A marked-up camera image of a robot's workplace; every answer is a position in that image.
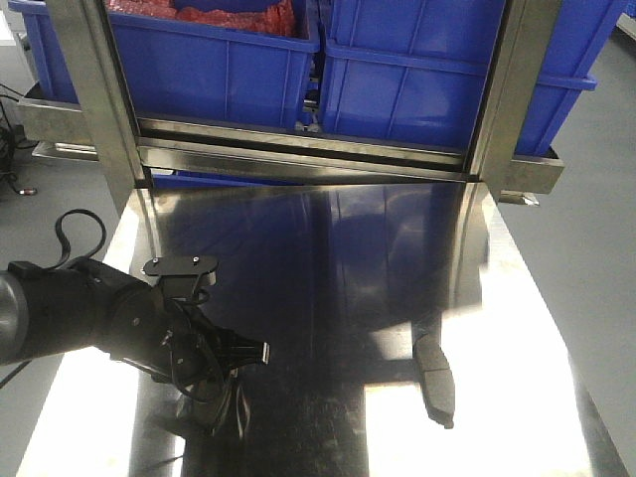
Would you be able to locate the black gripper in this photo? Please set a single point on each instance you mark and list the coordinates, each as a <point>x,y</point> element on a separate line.
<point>176,344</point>

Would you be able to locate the grey brake pad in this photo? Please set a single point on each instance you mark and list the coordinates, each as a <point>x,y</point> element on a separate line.
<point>436,380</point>
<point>217,409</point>

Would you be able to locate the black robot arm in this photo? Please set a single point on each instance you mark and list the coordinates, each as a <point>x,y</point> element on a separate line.
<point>45,312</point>

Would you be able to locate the blue plastic bin left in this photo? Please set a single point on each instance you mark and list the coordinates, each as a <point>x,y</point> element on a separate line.
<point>182,68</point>

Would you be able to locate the blue plastic bin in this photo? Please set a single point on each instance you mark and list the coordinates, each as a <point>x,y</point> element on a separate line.
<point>182,68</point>
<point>415,71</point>

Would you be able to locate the blue plastic bin right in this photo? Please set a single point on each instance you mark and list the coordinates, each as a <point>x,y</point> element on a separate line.
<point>415,71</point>

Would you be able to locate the red bubble wrap bag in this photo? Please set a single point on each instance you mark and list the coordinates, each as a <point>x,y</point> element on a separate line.
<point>277,19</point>

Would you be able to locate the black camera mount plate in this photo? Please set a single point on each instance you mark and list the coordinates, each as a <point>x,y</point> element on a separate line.
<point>182,277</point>

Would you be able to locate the stainless steel rack frame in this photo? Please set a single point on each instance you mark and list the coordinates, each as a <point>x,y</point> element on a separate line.
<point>128,147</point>

